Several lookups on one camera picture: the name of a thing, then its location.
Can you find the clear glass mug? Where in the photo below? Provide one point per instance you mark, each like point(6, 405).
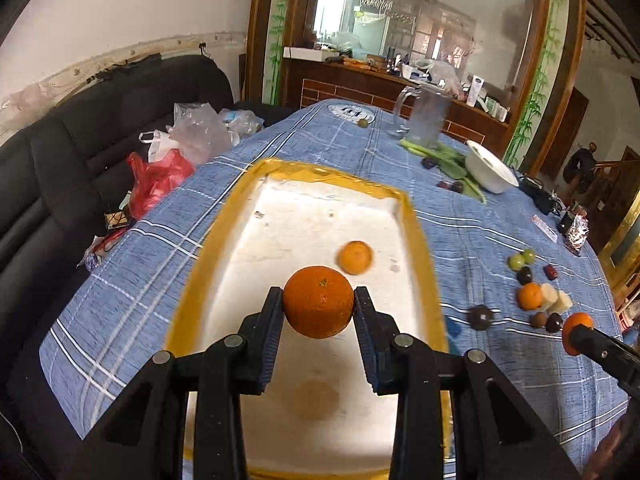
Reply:
point(428, 112)

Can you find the clear plastic bag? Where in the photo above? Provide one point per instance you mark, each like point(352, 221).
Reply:
point(203, 134)

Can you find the dark plum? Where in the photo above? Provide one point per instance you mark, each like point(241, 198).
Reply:
point(554, 323)
point(524, 275)

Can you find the blue plaid tablecloth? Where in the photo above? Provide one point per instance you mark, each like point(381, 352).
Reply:
point(120, 316)

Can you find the brown longan fruit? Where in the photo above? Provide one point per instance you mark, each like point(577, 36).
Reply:
point(538, 320)

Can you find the black power adapter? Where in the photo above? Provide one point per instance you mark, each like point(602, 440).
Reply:
point(547, 202)

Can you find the white red paper card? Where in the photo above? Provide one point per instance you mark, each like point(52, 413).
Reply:
point(543, 226)

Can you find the dark grapes by vegetable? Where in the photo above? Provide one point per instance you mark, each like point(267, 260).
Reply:
point(429, 162)

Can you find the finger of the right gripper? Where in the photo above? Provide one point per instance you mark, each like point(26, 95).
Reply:
point(616, 359)

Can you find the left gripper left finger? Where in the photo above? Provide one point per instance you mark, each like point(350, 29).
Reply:
point(141, 435)

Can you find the wooden counter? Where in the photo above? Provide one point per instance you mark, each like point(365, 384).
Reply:
point(305, 83)

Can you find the white bowl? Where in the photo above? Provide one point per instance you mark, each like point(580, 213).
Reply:
point(489, 170)

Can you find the white sugarcane chunk front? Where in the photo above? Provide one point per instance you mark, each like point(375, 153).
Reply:
point(562, 303)

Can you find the green leafy vegetable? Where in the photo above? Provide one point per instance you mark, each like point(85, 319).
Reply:
point(450, 164)

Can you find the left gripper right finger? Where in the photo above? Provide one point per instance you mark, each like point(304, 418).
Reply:
point(497, 435)

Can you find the small orange tangerine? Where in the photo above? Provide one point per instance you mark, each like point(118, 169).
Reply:
point(355, 257)

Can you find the dark mangosteen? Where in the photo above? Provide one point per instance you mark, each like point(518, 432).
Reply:
point(480, 317)

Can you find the red jujube date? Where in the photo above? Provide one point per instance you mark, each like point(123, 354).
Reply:
point(550, 272)

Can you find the black sofa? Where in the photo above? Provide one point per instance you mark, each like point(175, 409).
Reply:
point(62, 174)

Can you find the green grape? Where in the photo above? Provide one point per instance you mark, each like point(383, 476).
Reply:
point(516, 262)
point(529, 256)

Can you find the snack packet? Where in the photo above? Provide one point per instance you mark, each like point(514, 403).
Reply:
point(577, 234)

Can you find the yellow rimmed white tray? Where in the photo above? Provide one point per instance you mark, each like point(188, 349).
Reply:
point(318, 417)

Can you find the red plastic bag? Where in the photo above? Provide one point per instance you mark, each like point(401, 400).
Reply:
point(154, 180)

